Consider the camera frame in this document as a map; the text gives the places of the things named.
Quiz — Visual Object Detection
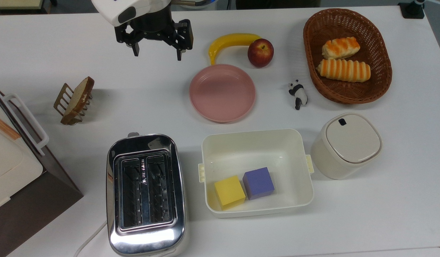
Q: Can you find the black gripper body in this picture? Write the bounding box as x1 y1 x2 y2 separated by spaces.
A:
114 6 194 51

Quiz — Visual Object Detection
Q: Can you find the brown-crusted bread slice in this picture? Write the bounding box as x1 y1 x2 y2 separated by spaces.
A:
61 76 95 126

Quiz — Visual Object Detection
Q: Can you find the chrome and cream toaster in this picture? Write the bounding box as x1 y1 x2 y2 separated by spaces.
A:
106 132 187 257

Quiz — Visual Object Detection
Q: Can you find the short striped bread roll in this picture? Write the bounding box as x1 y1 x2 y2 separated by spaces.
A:
321 36 361 60

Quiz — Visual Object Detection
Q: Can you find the long striped bread roll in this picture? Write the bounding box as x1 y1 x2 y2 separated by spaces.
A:
316 59 371 83

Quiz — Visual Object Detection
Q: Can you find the yellow banana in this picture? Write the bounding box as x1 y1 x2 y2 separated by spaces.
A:
208 33 262 66

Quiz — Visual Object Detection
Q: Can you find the pink round plate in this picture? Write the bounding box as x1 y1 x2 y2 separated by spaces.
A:
189 64 257 123

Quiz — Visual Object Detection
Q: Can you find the red apple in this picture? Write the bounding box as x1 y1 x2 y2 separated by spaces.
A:
247 38 275 69

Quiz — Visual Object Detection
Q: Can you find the metal toast rack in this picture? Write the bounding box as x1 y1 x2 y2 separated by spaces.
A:
53 83 94 126

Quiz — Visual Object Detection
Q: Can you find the cream plastic storage box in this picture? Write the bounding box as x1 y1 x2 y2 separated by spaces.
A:
198 128 315 219

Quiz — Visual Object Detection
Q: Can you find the panda figurine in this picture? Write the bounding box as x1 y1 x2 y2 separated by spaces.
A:
288 79 309 111

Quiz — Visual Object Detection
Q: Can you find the yellow cube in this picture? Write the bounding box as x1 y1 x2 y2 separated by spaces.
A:
214 175 246 211

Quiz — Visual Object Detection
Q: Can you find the purple cube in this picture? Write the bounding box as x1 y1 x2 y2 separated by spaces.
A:
242 167 275 201

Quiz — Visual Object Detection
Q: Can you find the brown drawer cabinet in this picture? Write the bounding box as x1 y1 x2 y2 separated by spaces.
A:
0 84 84 257

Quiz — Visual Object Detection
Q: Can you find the cream lidded trash can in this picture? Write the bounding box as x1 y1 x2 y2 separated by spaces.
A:
310 112 383 180

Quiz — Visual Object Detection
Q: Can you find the brown wicker basket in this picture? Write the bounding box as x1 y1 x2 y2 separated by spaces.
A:
303 8 393 105

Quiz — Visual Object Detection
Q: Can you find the white toaster power cable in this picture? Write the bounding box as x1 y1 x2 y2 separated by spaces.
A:
73 221 108 257

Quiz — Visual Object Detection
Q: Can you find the black camera stand base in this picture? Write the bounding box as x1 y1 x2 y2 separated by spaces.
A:
398 0 426 19

